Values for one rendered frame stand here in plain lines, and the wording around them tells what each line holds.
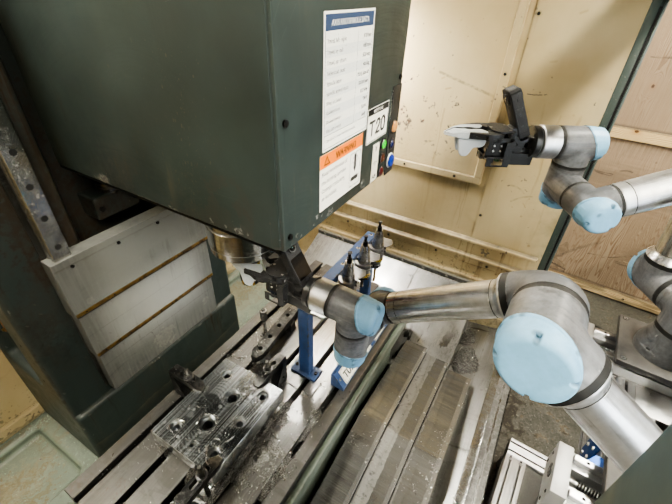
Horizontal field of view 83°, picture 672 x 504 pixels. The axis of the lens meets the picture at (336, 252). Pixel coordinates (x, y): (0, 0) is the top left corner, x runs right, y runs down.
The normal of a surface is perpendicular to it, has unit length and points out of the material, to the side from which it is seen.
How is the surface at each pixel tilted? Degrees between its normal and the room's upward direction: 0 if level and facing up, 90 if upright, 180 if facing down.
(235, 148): 90
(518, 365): 85
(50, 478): 0
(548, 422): 0
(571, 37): 90
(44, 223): 90
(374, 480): 8
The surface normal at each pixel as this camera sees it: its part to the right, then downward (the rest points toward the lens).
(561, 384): -0.66, 0.33
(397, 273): -0.18, -0.55
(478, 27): -0.51, 0.48
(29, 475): 0.04, -0.81
